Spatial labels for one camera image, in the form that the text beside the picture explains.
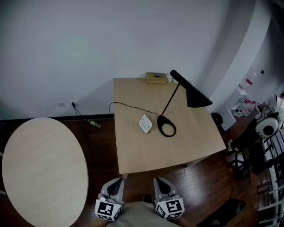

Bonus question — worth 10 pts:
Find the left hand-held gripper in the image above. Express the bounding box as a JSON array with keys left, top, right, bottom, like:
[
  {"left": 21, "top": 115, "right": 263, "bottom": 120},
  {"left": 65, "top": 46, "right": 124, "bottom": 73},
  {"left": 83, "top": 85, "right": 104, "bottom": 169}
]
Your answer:
[{"left": 95, "top": 177, "right": 125, "bottom": 222}]

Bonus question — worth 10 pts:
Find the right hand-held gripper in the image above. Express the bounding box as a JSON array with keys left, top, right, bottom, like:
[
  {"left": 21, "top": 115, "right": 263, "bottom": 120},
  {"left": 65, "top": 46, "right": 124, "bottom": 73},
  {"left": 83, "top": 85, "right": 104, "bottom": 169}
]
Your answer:
[{"left": 154, "top": 176, "right": 185, "bottom": 221}]

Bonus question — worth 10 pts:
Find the white printed table card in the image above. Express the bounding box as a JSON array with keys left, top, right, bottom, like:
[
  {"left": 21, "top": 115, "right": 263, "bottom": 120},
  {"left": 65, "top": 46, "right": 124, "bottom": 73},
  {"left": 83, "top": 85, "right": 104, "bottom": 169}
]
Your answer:
[{"left": 138, "top": 113, "right": 153, "bottom": 135}]

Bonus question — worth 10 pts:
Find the square wooden table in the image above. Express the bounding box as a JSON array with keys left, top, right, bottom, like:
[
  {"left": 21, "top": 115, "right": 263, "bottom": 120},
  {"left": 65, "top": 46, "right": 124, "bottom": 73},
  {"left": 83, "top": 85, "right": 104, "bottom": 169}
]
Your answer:
[{"left": 113, "top": 77, "right": 227, "bottom": 180}]

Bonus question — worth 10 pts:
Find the black floor mat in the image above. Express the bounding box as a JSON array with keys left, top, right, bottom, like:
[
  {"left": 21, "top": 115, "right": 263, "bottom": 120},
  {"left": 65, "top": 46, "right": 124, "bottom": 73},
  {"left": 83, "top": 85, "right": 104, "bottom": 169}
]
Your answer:
[{"left": 196, "top": 197, "right": 247, "bottom": 227}]

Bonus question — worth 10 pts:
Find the green plastic bottle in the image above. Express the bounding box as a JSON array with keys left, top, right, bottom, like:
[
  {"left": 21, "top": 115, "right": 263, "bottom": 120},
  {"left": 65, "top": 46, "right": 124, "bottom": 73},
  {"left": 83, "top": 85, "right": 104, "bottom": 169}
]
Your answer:
[{"left": 87, "top": 119, "right": 102, "bottom": 129}]

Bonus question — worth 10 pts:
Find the round wooden table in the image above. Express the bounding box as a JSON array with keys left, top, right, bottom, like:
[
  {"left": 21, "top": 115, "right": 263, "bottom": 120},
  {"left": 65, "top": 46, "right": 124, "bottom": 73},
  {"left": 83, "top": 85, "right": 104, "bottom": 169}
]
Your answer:
[{"left": 1, "top": 117, "right": 89, "bottom": 227}]

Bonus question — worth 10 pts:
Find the black metal chair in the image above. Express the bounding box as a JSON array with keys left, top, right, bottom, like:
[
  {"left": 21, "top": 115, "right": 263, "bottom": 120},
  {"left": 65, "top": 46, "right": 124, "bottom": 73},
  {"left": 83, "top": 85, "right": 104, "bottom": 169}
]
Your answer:
[{"left": 230, "top": 141, "right": 273, "bottom": 180}]

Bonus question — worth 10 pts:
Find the black bag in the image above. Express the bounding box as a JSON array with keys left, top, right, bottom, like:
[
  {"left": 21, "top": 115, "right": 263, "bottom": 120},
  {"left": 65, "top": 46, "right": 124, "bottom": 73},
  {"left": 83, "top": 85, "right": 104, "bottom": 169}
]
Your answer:
[{"left": 211, "top": 112, "right": 224, "bottom": 126}]

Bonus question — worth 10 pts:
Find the white low cabinet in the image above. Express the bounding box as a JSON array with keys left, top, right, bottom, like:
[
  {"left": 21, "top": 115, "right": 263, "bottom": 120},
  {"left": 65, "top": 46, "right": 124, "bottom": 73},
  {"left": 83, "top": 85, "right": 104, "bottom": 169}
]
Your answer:
[{"left": 218, "top": 108, "right": 237, "bottom": 132}]

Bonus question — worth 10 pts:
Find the black desk lamp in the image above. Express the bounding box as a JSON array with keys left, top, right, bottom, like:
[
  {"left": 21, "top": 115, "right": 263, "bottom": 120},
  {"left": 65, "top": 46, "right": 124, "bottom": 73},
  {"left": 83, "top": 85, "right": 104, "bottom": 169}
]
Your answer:
[{"left": 157, "top": 69, "right": 213, "bottom": 137}]

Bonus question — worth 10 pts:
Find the steel cylinder cup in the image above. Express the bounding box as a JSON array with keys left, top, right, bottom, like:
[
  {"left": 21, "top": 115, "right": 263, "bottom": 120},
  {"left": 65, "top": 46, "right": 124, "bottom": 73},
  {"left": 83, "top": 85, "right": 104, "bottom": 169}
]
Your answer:
[{"left": 256, "top": 181, "right": 271, "bottom": 195}]

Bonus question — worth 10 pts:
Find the yellow tissue box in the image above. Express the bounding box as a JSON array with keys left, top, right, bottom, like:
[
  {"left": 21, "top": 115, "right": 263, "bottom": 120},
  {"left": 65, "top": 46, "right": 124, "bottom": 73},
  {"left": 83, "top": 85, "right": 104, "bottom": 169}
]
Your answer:
[{"left": 146, "top": 72, "right": 167, "bottom": 84}]

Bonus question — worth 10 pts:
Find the white metal rack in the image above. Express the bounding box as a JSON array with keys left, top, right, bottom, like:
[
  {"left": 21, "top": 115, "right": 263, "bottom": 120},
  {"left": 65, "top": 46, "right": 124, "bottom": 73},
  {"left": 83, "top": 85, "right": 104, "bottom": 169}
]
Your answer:
[{"left": 258, "top": 130, "right": 284, "bottom": 227}]

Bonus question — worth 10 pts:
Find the white red-print plastic bag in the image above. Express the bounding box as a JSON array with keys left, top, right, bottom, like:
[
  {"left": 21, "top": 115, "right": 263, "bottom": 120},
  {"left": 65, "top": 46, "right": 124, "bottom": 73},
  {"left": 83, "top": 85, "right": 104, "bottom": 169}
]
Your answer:
[{"left": 230, "top": 97, "right": 264, "bottom": 118}]

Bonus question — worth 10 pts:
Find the white and black round object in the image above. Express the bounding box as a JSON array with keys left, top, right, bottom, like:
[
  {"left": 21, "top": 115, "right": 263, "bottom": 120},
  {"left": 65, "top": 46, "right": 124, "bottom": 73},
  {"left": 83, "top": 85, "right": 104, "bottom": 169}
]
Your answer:
[{"left": 255, "top": 112, "right": 280, "bottom": 139}]

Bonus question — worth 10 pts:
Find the white water dispenser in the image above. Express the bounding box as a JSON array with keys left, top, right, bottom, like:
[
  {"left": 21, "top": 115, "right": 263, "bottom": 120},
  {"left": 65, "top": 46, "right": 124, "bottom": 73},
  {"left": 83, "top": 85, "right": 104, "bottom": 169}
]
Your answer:
[{"left": 237, "top": 85, "right": 249, "bottom": 98}]

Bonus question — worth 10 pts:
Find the clear water dispenser bottle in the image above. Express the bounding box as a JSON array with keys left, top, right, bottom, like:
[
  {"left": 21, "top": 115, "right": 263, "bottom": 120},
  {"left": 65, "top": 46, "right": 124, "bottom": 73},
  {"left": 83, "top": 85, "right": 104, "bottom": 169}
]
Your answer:
[{"left": 245, "top": 71, "right": 258, "bottom": 89}]

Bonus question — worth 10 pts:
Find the black lamp cable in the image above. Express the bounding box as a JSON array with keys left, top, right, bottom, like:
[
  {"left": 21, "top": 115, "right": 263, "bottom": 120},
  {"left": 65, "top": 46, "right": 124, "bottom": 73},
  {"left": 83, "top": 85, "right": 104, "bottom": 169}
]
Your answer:
[{"left": 71, "top": 101, "right": 159, "bottom": 160}]

